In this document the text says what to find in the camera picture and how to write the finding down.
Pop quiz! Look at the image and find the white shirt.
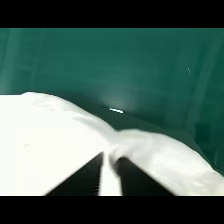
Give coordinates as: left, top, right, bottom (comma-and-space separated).
0, 91, 224, 197

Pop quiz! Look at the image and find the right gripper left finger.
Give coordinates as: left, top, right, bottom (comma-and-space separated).
45, 151, 105, 197

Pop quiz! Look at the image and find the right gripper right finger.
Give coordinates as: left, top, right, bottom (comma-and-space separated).
116, 156, 176, 197

